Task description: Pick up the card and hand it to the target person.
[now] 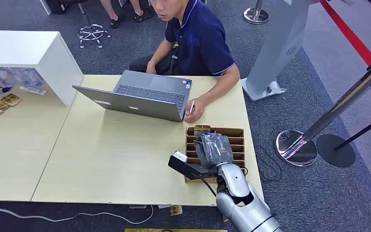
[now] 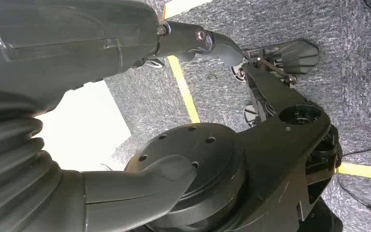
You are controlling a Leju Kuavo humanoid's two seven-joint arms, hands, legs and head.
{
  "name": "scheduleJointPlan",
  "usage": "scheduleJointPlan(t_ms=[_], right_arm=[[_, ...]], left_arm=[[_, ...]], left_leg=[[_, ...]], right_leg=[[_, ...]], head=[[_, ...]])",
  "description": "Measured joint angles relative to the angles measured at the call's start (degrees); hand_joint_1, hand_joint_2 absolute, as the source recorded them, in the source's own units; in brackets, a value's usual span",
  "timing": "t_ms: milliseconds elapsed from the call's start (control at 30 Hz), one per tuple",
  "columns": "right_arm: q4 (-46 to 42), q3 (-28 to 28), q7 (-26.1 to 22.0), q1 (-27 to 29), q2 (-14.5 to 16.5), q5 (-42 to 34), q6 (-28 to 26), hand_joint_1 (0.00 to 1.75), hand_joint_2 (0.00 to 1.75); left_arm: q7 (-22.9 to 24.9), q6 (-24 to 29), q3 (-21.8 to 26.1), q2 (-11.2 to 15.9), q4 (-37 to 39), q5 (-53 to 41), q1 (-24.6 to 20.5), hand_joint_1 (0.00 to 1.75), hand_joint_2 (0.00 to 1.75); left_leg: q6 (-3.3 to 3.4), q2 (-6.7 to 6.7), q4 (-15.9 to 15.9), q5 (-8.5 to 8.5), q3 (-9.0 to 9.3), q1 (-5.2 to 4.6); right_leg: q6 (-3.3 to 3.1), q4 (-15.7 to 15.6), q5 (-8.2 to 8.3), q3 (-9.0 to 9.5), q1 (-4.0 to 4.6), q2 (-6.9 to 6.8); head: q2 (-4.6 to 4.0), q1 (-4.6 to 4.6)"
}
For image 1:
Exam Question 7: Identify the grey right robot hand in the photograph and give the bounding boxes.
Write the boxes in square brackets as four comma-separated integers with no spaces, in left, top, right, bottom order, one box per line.
[194,131,234,170]

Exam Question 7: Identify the gold patterned card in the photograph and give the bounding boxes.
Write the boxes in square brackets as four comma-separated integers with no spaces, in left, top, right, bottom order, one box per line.
[194,125,211,136]

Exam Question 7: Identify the brown slotted card holder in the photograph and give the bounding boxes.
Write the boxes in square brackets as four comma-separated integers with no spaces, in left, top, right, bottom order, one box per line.
[184,126,247,184]

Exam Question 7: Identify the person's left hand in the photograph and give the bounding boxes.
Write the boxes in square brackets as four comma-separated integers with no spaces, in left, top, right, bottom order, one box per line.
[183,97,207,124]

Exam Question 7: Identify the person's hand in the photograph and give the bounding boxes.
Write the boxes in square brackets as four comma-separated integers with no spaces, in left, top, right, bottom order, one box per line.
[145,60,157,75]
[183,97,207,124]

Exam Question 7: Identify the gold card on floor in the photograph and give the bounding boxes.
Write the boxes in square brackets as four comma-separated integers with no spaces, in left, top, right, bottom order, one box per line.
[169,205,184,217]

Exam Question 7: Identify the person's right hand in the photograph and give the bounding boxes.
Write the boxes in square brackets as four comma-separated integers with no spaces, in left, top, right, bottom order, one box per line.
[145,60,157,75]

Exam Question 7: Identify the person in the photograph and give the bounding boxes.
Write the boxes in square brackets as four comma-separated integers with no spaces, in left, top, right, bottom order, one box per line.
[129,0,241,124]

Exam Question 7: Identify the seated person's legs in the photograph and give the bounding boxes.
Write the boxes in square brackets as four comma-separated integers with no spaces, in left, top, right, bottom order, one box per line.
[100,0,155,29]

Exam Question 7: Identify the grey open laptop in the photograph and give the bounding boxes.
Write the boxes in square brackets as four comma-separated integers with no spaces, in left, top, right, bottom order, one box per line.
[72,70,193,123]

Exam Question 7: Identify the grey kiosk stand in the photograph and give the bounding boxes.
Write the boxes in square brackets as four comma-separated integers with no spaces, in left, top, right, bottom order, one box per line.
[240,0,321,102]

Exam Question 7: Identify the chrome stanchion base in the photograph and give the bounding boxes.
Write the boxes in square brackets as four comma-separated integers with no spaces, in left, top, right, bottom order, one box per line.
[243,0,271,25]

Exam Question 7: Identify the chrome office chair base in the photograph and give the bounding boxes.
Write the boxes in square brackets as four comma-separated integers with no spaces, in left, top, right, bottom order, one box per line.
[77,3,112,49]

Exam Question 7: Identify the white tube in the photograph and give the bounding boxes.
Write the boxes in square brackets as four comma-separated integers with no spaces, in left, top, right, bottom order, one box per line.
[19,86,48,96]

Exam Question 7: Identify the white shelf unit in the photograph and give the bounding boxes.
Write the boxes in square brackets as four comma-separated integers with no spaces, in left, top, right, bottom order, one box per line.
[0,30,84,108]

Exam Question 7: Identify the clear plastic water bottles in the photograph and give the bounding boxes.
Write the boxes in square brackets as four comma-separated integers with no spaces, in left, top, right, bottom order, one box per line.
[0,67,45,88]

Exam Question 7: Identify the pile of gold cards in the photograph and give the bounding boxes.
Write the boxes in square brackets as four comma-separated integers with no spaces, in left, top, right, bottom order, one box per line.
[0,93,23,119]

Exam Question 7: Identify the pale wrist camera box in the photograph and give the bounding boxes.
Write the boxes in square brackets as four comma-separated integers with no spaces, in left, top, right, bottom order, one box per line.
[168,151,220,181]

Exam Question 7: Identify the black floor cable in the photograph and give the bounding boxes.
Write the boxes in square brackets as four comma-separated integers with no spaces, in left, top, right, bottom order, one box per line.
[253,145,284,183]

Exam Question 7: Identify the chrome stanchion post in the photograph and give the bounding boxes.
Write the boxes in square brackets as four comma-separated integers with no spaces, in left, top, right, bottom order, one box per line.
[274,58,371,167]

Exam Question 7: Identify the white floor cable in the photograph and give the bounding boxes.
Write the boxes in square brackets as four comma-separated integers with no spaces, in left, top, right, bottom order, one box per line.
[0,203,155,225]

